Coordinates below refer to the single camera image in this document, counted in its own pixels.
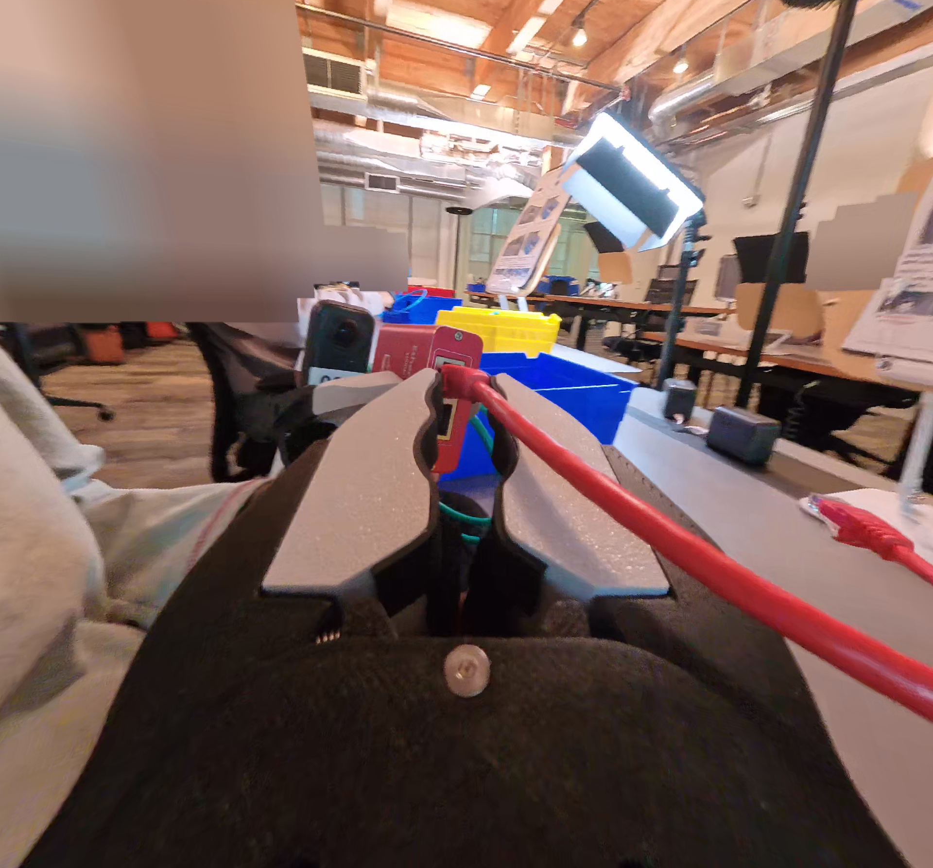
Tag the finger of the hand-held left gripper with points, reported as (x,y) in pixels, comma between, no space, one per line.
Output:
(357,394)

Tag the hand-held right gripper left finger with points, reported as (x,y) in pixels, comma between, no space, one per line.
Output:
(350,489)

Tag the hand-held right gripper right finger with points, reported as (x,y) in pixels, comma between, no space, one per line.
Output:
(561,540)

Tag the red network switch box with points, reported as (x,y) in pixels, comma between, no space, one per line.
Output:
(404,354)

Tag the blue plastic bin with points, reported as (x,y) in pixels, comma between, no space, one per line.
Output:
(568,394)
(419,307)

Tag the yellow plastic bin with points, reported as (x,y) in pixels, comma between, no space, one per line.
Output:
(503,332)

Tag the grey power adapter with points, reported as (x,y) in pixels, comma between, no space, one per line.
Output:
(679,398)
(743,434)

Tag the instruction board on white stand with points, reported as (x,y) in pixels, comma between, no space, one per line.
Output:
(904,321)
(525,241)

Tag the light panel on stand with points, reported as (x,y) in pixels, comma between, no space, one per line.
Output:
(627,183)

